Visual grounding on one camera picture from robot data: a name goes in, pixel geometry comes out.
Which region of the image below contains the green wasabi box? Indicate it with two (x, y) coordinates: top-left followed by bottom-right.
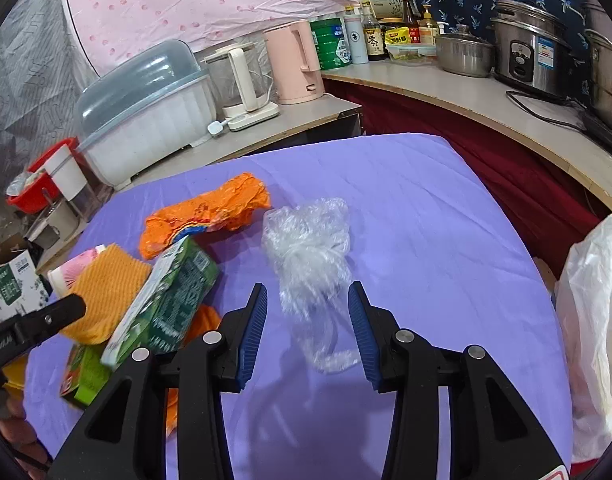
(60, 344), (112, 410)

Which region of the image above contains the pink white paper cup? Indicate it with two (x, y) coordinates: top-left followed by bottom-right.
(47, 245), (106, 298)

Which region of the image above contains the orange foam net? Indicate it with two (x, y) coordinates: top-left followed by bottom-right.
(60, 244), (152, 346)

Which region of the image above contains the green white milk carton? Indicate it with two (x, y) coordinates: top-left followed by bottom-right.
(101, 236), (219, 370)

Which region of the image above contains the clear plastic bag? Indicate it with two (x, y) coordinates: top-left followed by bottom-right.
(261, 197), (360, 374)

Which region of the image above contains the orange snack wrapper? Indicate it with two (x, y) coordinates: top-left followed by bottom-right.
(138, 172), (271, 260)

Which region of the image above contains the white lined trash bin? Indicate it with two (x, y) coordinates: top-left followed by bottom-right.
(555, 214), (612, 463)

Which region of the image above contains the person's left hand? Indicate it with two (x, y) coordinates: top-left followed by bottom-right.
(0, 396), (49, 465)

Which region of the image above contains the milk cardboard box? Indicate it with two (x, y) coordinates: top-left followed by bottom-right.
(0, 250), (50, 323)

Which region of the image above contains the red plastic basin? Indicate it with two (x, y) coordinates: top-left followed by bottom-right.
(7, 136), (78, 214)

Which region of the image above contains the white blender cup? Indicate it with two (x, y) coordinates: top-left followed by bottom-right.
(44, 145), (101, 222)

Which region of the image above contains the purple tablecloth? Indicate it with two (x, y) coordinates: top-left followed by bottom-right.
(23, 131), (575, 480)

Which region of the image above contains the red skirt cloth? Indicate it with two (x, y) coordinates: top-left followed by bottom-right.
(324, 80), (610, 276)

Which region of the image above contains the white dish rack with lid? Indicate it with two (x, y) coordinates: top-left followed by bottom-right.
(75, 40), (217, 191)

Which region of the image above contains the glass electric kettle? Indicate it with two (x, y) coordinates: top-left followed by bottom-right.
(202, 42), (280, 138)

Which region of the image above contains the small steel pot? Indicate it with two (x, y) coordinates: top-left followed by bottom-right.
(436, 24), (494, 78)

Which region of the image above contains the silver rice cooker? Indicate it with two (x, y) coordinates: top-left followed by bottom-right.
(491, 0), (571, 101)

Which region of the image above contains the pink electric kettle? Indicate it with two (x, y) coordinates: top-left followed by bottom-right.
(263, 20), (324, 105)

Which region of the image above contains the soy sauce bottle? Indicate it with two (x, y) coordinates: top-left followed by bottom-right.
(361, 0), (388, 61)

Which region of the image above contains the white thermos bottle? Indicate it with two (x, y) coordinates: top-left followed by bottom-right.
(344, 6), (369, 65)

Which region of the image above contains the large steel steamer pot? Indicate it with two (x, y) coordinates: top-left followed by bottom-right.
(582, 0), (612, 127)

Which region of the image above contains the green tin can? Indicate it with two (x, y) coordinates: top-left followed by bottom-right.
(310, 18), (351, 70)

